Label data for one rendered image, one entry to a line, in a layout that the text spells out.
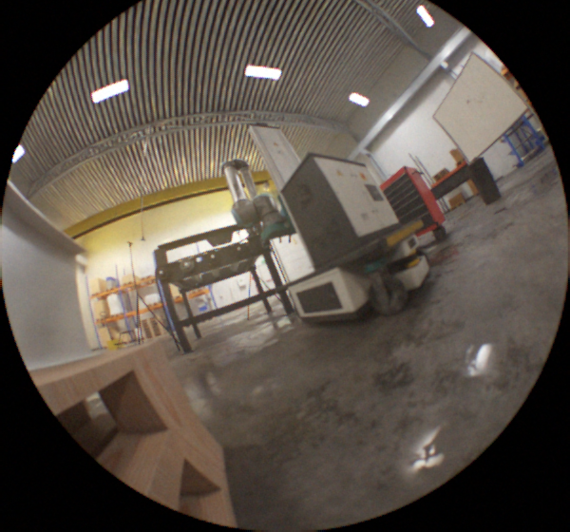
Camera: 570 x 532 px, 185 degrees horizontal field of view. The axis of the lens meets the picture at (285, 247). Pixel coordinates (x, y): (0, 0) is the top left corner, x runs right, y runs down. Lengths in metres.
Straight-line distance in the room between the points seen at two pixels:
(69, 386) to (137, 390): 0.13
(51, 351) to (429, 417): 0.60
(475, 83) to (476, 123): 0.77
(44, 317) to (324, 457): 0.51
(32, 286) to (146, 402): 0.26
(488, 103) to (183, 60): 8.61
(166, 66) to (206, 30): 1.95
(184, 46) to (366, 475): 8.53
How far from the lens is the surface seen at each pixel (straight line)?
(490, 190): 3.14
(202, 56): 8.24
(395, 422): 0.38
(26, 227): 0.42
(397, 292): 0.74
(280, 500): 0.36
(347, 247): 0.78
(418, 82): 11.03
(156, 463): 0.26
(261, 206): 1.27
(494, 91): 3.95
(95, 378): 0.22
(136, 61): 8.40
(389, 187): 2.32
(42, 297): 0.41
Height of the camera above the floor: 0.31
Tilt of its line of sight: 12 degrees up
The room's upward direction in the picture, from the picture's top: 23 degrees counter-clockwise
